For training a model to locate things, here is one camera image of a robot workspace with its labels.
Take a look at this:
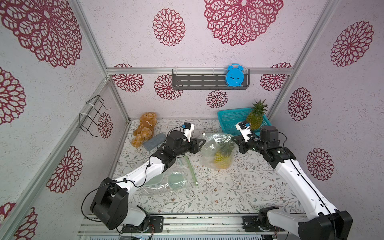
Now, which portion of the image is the clear zip-top bag green seal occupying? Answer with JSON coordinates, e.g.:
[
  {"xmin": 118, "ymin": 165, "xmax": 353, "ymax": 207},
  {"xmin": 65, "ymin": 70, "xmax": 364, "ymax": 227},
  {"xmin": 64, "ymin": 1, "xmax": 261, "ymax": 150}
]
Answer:
[{"xmin": 142, "ymin": 156, "xmax": 198, "ymax": 196}]

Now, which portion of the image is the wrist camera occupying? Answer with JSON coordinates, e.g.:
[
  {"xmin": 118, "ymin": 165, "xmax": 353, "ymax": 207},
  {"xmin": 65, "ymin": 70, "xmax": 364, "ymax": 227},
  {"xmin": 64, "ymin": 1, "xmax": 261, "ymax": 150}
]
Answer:
[
  {"xmin": 182, "ymin": 123, "xmax": 195, "ymax": 143},
  {"xmin": 236, "ymin": 121, "xmax": 252, "ymax": 143}
]

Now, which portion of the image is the green pineapple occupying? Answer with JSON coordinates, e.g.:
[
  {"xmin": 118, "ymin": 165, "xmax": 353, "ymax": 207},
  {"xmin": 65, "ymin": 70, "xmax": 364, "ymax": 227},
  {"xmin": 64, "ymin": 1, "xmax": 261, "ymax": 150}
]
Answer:
[{"xmin": 247, "ymin": 99, "xmax": 268, "ymax": 131}]

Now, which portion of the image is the grey glasses case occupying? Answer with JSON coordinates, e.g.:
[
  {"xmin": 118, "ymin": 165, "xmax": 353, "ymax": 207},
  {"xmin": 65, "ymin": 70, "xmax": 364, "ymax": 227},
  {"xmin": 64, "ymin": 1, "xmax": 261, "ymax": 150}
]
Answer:
[{"xmin": 143, "ymin": 133, "xmax": 166, "ymax": 152}]

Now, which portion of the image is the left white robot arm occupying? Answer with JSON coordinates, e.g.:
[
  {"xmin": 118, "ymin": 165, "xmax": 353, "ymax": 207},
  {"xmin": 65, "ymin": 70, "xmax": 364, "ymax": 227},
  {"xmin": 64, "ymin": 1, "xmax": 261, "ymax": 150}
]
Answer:
[{"xmin": 90, "ymin": 130, "xmax": 206, "ymax": 232}]

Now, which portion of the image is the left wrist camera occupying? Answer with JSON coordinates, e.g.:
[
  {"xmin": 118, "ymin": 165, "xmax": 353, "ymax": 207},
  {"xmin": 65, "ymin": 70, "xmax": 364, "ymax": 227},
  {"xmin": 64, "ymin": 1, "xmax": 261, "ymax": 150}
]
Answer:
[{"xmin": 182, "ymin": 123, "xmax": 195, "ymax": 143}]

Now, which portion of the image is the black wire wall rack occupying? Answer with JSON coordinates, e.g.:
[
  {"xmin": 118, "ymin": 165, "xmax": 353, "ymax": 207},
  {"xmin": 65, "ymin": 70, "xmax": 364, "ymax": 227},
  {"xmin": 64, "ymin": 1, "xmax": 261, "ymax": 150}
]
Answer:
[{"xmin": 78, "ymin": 95, "xmax": 112, "ymax": 138}]

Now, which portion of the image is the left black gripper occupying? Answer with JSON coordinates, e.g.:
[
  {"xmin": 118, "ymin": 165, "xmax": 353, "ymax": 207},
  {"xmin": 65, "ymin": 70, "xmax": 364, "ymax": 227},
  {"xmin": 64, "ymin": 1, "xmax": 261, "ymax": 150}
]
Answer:
[{"xmin": 174, "ymin": 138, "xmax": 206, "ymax": 158}]

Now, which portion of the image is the grey wall shelf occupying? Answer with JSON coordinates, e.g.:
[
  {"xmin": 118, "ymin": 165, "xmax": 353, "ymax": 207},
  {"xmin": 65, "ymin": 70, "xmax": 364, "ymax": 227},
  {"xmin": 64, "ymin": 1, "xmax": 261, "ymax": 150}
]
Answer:
[{"xmin": 172, "ymin": 69, "xmax": 250, "ymax": 90}]

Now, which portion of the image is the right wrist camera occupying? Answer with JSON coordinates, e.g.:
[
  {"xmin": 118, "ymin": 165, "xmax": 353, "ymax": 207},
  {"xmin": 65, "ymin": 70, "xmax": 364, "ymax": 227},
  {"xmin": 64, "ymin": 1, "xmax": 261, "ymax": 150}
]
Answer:
[{"xmin": 236, "ymin": 121, "xmax": 252, "ymax": 143}]

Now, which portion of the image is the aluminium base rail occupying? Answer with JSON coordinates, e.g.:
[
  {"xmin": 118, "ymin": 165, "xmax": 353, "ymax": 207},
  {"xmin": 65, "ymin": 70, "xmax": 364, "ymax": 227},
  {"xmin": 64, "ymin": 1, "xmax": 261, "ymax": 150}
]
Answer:
[{"xmin": 77, "ymin": 212, "xmax": 301, "ymax": 236}]

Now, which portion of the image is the blue alarm clock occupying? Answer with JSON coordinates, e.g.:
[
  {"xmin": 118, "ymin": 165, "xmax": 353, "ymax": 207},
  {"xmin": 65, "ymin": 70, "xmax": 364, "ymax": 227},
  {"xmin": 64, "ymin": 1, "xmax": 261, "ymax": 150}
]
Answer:
[{"xmin": 225, "ymin": 64, "xmax": 244, "ymax": 87}]

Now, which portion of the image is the teal plastic basket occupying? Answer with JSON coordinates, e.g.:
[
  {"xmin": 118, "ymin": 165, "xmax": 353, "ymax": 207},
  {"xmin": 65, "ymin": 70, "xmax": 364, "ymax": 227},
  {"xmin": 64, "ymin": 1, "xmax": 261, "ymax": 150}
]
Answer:
[{"xmin": 216, "ymin": 107, "xmax": 272, "ymax": 137}]

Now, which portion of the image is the yellow orange pineapple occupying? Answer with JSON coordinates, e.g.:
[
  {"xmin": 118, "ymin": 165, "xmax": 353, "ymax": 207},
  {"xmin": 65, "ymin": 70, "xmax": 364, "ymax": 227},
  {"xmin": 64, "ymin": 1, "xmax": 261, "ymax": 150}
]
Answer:
[{"xmin": 214, "ymin": 143, "xmax": 235, "ymax": 169}]

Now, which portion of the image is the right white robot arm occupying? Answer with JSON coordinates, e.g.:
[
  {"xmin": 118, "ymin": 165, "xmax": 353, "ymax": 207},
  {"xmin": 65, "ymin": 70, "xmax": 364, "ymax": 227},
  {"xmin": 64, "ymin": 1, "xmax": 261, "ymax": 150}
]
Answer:
[{"xmin": 233, "ymin": 121, "xmax": 353, "ymax": 240}]

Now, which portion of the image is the tan teddy bear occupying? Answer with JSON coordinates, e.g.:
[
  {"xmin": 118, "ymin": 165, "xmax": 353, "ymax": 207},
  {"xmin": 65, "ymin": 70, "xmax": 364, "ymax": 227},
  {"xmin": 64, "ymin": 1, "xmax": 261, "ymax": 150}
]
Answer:
[{"xmin": 131, "ymin": 112, "xmax": 157, "ymax": 148}]

